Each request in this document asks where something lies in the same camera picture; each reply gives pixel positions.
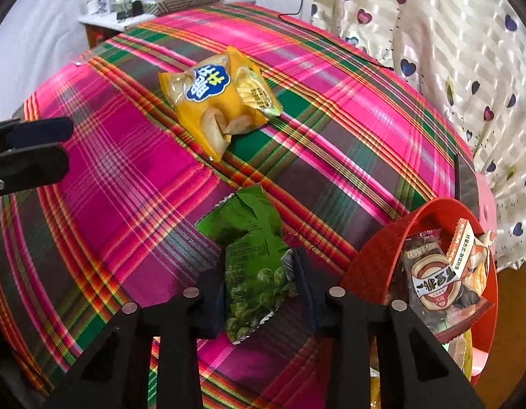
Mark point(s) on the dark plum snack packet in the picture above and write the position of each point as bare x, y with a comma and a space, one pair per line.
446, 307

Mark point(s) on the green pea snack bag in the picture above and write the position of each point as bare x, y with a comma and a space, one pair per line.
258, 263

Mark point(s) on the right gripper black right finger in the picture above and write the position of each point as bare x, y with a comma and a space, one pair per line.
415, 370

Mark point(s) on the pink plastic stool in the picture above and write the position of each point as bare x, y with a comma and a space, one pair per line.
487, 205

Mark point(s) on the orange white snack bag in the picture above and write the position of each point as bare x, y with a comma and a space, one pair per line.
469, 256

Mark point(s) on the white side shelf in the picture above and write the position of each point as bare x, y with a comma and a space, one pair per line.
103, 27

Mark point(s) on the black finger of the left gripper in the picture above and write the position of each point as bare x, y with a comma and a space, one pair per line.
32, 167
16, 134

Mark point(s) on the wooden wardrobe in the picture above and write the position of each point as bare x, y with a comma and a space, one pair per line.
507, 359

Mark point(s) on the pink plaid tablecloth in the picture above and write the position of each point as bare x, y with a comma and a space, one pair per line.
144, 210

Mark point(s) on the black patterned tray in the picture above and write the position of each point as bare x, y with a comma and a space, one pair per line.
160, 8

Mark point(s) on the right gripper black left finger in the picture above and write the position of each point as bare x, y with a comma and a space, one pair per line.
113, 371

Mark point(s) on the black smartphone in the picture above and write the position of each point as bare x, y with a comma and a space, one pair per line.
466, 188

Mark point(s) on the yellow chip snack bag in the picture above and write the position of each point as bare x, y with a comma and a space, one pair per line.
220, 97

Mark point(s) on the heart pattern white curtain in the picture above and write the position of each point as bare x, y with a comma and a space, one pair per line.
468, 59

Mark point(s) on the gold rice bar packet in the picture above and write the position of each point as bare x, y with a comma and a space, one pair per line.
460, 349

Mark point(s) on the red round plastic basket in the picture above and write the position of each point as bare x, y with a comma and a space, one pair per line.
376, 274

